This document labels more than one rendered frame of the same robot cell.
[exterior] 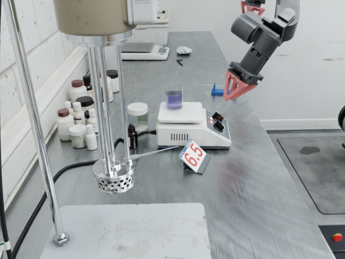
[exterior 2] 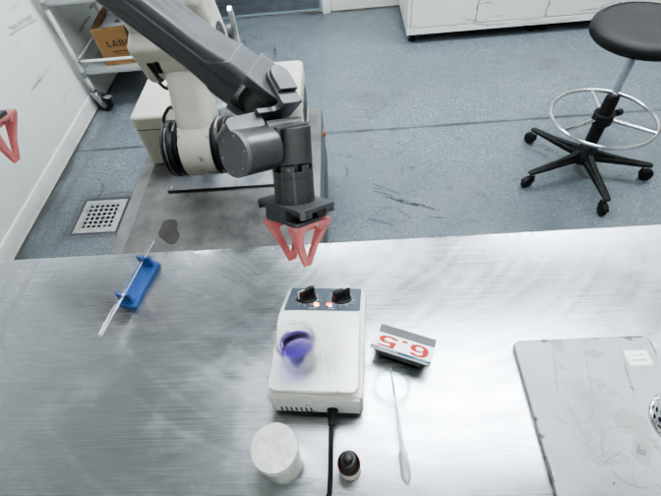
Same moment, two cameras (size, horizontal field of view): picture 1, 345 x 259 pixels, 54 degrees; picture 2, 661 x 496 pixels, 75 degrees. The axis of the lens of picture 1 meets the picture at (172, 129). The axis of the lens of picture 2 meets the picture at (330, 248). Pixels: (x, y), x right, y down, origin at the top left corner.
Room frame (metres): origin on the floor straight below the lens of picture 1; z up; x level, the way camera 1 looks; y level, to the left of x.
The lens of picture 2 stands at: (0.79, 0.23, 1.38)
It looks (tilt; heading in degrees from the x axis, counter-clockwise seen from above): 52 degrees down; 276
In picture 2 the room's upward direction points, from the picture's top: 8 degrees counter-clockwise
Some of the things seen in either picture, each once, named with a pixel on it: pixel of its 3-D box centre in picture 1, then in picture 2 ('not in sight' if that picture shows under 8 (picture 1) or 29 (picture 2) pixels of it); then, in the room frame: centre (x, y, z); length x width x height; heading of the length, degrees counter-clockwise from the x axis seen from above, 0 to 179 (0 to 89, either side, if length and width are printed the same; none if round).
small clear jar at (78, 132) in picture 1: (78, 136); not in sight; (0.82, 0.26, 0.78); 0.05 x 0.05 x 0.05
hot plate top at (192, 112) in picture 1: (180, 111); (316, 349); (0.85, -0.02, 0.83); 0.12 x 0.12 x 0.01; 87
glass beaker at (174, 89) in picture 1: (173, 95); (299, 349); (0.87, -0.01, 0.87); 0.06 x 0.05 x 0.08; 166
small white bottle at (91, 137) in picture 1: (91, 136); not in sight; (0.80, 0.22, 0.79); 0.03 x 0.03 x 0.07
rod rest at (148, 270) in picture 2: (225, 89); (137, 279); (1.19, -0.20, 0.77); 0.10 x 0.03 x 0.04; 79
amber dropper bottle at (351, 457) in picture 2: (131, 134); (348, 463); (0.81, 0.11, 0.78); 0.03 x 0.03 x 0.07
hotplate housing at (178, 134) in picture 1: (189, 126); (321, 345); (0.85, -0.05, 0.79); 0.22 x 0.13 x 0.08; 87
